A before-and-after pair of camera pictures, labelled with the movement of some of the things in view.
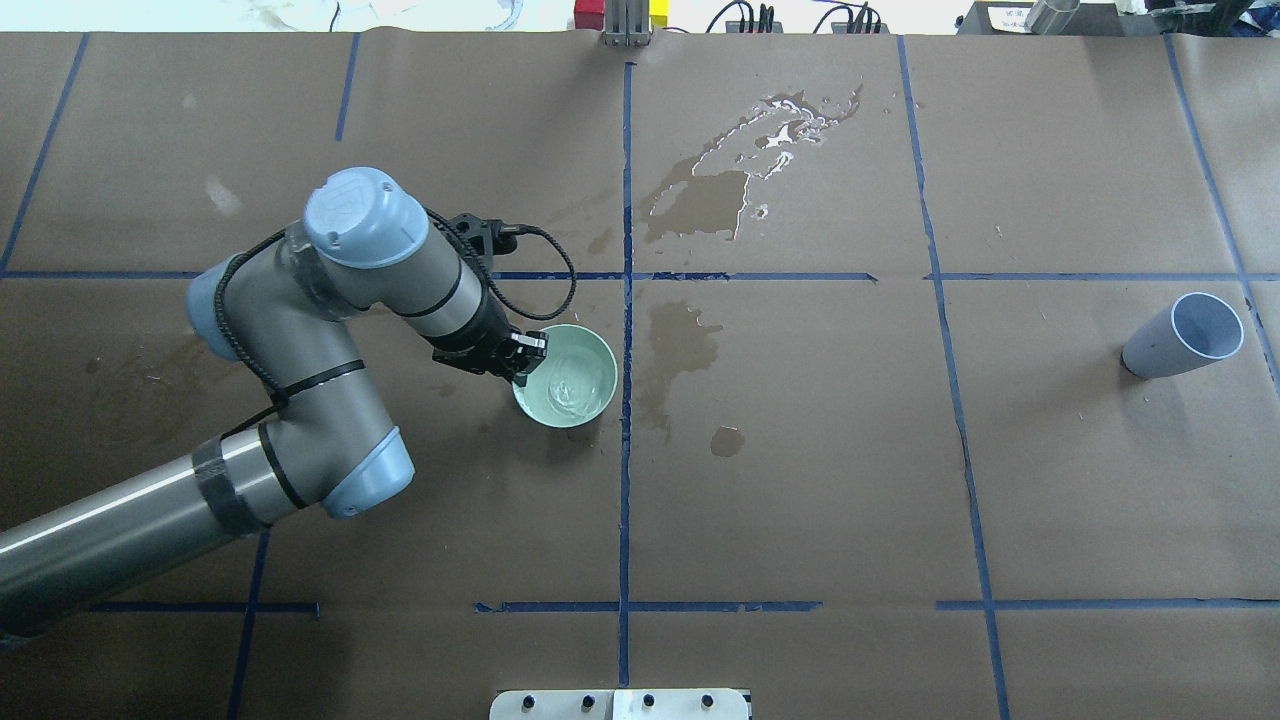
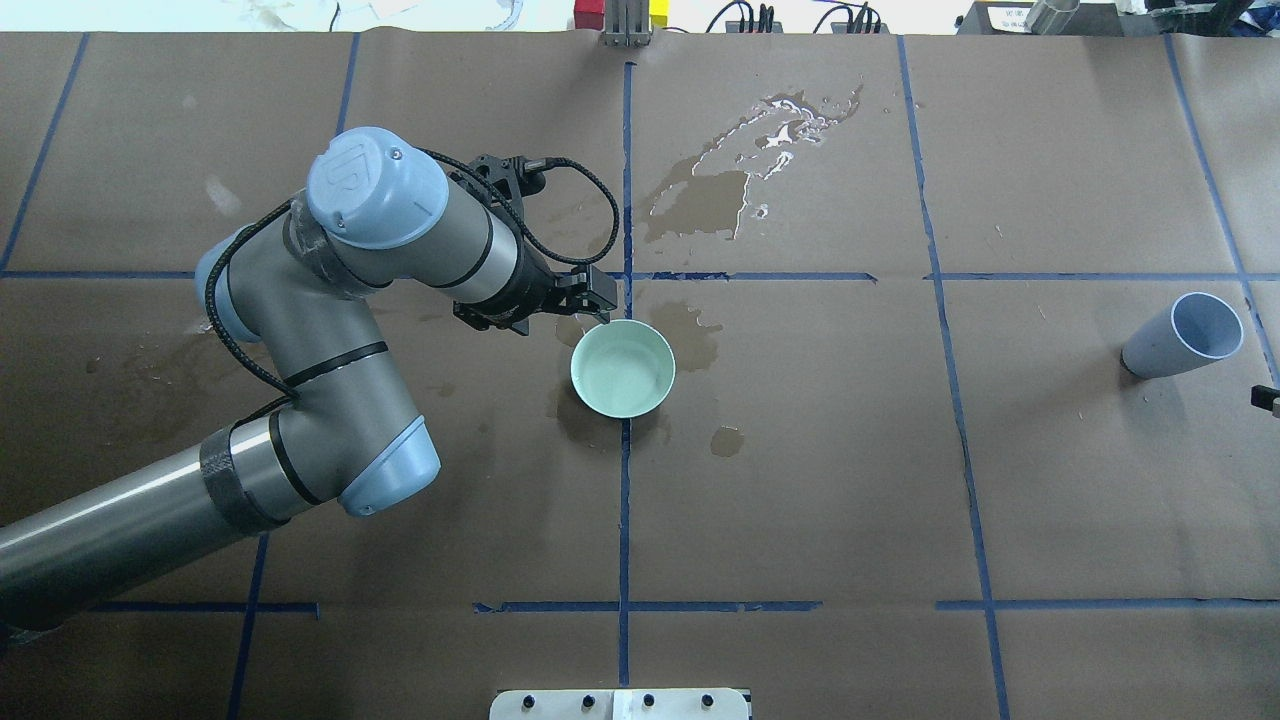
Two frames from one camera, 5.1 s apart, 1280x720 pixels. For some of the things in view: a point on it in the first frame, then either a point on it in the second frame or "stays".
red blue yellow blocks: x=589 y=15 stays
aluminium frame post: x=627 y=23 stays
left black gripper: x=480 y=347 to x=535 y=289
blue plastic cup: x=1198 y=329 stays
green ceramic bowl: x=574 y=382 to x=623 y=368
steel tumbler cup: x=1048 y=17 stays
